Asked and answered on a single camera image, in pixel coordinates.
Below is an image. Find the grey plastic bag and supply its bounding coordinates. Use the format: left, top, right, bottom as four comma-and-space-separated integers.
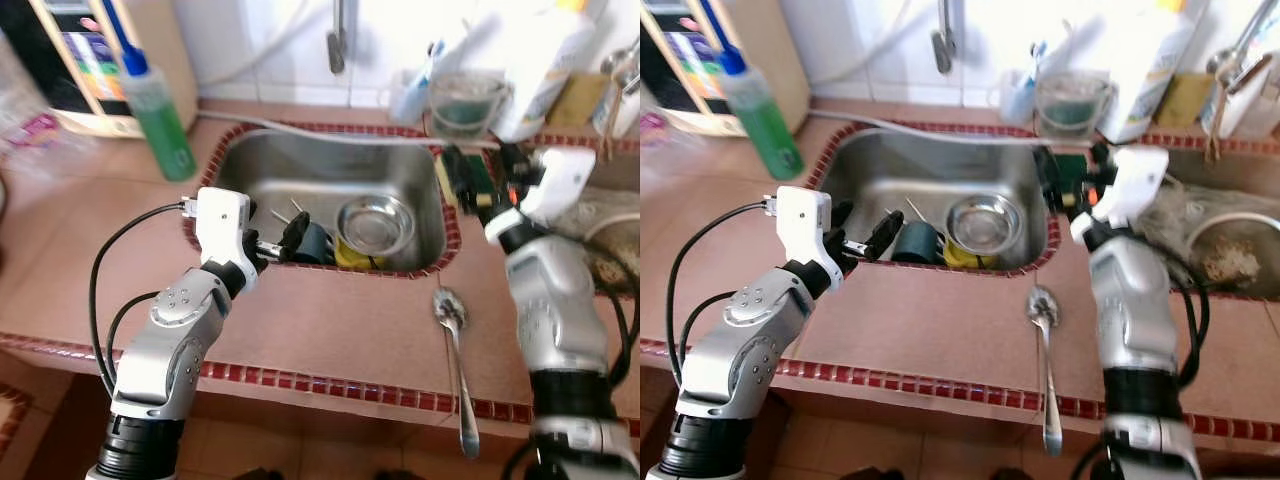
1145, 185, 1280, 241
555, 190, 641, 241

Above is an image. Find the clear bag pink label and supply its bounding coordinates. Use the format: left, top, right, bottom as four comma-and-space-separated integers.
0, 40, 101, 176
640, 105, 681, 151

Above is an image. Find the dark blue cup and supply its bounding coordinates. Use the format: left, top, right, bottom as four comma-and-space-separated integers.
290, 220, 336, 266
890, 220, 936, 266

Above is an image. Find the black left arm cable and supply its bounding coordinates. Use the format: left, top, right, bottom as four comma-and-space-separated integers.
88, 200, 191, 401
665, 200, 771, 386

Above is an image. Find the green dish soap bottle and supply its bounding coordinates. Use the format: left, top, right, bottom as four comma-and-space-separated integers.
700, 0, 806, 183
100, 0, 198, 183

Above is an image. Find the steel pot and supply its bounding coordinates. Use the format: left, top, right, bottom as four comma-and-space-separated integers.
1185, 210, 1280, 296
580, 210, 641, 296

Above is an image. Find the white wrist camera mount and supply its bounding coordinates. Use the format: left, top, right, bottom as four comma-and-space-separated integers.
765, 185, 833, 291
1095, 145, 1171, 226
183, 187, 253, 291
520, 147, 598, 226

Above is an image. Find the translucent toothbrush cup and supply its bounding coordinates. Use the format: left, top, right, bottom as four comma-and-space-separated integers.
388, 65, 433, 126
995, 68, 1039, 126

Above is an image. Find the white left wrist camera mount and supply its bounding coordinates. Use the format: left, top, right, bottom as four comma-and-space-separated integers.
765, 185, 833, 291
183, 187, 253, 291

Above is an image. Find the white detergent bottle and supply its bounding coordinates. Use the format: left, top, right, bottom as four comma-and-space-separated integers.
490, 0, 601, 143
1098, 0, 1206, 146

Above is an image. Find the white printed package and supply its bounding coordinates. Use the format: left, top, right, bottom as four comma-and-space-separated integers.
1215, 60, 1280, 141

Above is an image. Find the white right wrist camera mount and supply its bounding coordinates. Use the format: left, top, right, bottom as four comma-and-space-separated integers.
520, 147, 598, 226
1095, 145, 1171, 226

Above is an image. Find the yellow plastic bowl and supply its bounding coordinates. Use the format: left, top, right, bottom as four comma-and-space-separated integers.
940, 238, 996, 271
332, 235, 386, 271

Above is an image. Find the blue toothbrush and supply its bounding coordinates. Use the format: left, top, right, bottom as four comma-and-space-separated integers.
415, 40, 446, 91
1025, 40, 1051, 91

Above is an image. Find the steel bowl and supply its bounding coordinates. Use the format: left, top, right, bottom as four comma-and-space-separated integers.
945, 193, 1023, 256
337, 195, 416, 259

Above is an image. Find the steel sink basin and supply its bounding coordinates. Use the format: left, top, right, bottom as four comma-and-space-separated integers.
1140, 140, 1280, 301
805, 125, 1063, 276
190, 125, 463, 276
545, 135, 641, 301

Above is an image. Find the steel swivel faucet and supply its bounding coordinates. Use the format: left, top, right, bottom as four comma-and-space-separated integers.
600, 45, 641, 141
1205, 0, 1280, 166

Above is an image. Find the clear plastic tub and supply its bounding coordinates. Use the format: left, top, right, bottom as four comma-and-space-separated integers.
428, 70, 513, 141
1033, 70, 1116, 141

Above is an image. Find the steel spoon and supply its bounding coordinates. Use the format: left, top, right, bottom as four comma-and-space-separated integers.
1027, 285, 1066, 459
432, 288, 483, 461

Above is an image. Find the yellow green sponge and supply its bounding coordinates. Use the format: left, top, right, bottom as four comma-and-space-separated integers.
437, 145, 498, 213
1035, 148, 1096, 206

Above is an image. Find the beige water purifier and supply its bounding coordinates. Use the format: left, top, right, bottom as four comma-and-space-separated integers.
0, 0, 199, 139
640, 0, 811, 136

